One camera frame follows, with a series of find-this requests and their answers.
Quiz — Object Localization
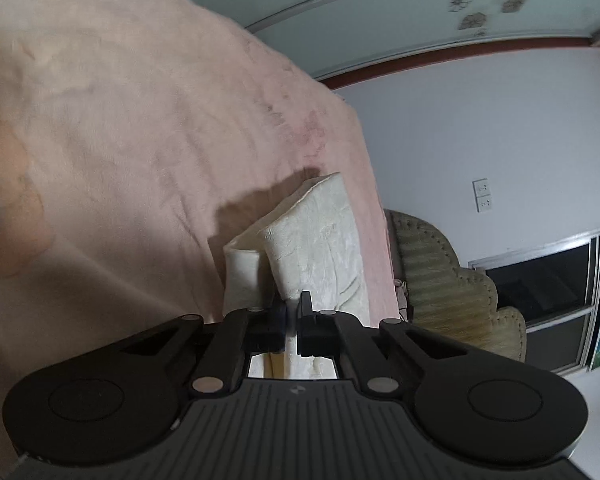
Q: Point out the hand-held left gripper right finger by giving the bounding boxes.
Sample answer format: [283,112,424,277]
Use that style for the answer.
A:
[297,291,474,397]

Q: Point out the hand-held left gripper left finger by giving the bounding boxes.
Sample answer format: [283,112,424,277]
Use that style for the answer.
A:
[114,300,291,400]

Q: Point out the olive upholstered headboard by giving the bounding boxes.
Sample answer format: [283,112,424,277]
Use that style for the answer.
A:
[384,209,529,364]

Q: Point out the aluminium window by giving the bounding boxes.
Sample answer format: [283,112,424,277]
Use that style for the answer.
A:
[467,229,600,376]

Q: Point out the pink blanket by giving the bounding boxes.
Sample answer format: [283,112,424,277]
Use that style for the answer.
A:
[0,0,399,468]

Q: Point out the pale wardrobe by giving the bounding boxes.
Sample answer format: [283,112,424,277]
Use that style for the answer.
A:
[244,0,600,82]

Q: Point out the brown wooden door frame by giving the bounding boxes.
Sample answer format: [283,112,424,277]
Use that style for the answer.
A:
[317,35,597,92]

